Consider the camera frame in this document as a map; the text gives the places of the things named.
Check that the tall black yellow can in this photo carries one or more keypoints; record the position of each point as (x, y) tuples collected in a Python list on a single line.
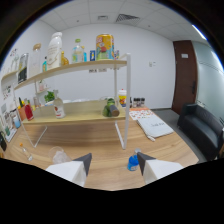
[(23, 70)]

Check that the black pitcher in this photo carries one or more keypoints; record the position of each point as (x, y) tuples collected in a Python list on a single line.
[(2, 141)]

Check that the black sofa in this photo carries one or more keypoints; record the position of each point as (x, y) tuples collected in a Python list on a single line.
[(200, 126)]

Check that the orange patterned paper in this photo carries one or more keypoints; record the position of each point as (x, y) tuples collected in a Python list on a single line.
[(142, 114)]

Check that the red liquid glass bottle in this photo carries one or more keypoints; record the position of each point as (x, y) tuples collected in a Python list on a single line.
[(29, 113)]

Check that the two-tier wooden white-frame rack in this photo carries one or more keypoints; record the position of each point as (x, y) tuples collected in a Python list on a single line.
[(80, 113)]

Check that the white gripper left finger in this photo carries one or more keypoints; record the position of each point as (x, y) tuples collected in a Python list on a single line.
[(71, 170)]

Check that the jar of green limes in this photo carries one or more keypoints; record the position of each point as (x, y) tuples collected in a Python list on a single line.
[(108, 108)]

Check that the white jar yellow lid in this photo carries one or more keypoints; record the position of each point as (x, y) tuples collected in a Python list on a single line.
[(122, 98)]

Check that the amber yellow bottle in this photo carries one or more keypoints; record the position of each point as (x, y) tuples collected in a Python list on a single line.
[(64, 60)]

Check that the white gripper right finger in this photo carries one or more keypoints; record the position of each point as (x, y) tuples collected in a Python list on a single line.
[(156, 168)]

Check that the clear glass with ice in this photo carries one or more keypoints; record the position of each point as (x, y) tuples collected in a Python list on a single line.
[(58, 155)]

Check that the white notebook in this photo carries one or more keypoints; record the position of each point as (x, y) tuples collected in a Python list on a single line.
[(155, 128)]

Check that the green cucumber toy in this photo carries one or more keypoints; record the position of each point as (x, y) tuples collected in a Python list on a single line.
[(20, 102)]

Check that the clear bottle green cap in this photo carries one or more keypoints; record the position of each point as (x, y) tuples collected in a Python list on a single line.
[(77, 53)]

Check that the small blue liquid bottle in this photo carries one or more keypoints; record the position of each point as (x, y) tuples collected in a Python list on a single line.
[(133, 163)]

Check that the wooden wall shelf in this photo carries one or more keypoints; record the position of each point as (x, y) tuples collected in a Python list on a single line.
[(9, 75)]

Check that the large white milk bottle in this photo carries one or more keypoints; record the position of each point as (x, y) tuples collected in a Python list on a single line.
[(54, 51)]

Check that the small blue carton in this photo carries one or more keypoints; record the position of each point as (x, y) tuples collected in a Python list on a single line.
[(92, 55)]

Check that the teal liquid bottle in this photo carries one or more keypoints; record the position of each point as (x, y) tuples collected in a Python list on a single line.
[(44, 65)]

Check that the clear bottle orange cap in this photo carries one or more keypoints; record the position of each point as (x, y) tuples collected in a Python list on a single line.
[(26, 154)]

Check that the clear bottle red label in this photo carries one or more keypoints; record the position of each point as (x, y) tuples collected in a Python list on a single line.
[(59, 108)]

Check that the green potted plant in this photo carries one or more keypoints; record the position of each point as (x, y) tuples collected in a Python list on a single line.
[(49, 96)]

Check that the brown door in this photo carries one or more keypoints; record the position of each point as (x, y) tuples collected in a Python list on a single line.
[(185, 76)]

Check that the ceiling air vent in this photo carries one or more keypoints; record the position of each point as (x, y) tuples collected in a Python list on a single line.
[(127, 18)]

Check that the light blue label bottle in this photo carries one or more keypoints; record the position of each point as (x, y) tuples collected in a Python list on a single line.
[(85, 56)]

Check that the white and blue cup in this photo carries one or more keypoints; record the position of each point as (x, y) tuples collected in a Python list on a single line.
[(16, 122)]

